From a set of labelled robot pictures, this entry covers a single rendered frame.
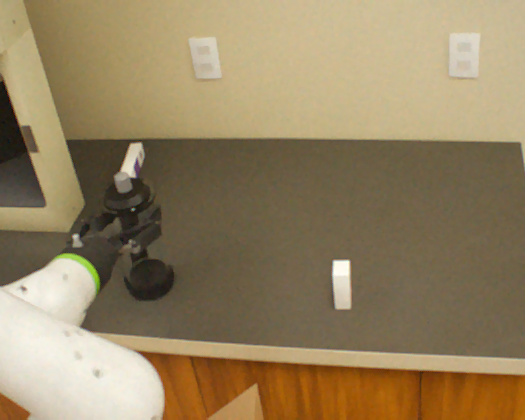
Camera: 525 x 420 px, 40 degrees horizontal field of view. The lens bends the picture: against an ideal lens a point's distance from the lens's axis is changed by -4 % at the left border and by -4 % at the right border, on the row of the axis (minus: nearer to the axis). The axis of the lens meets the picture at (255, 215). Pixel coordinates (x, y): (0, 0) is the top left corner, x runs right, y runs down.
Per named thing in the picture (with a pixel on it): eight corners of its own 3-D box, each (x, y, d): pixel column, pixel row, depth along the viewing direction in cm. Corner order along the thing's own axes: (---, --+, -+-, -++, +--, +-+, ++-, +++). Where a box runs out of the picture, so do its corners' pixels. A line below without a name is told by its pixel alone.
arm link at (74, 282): (81, 346, 105) (44, 282, 102) (17, 364, 109) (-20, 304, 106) (116, 299, 117) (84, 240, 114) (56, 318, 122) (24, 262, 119)
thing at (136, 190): (115, 189, 145) (107, 161, 141) (158, 189, 142) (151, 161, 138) (98, 218, 138) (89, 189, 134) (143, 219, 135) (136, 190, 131)
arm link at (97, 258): (54, 306, 121) (104, 310, 119) (41, 243, 116) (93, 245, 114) (69, 289, 126) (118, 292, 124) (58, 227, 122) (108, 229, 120)
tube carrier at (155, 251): (133, 260, 157) (110, 177, 144) (181, 262, 155) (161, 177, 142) (117, 295, 149) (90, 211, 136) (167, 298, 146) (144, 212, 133)
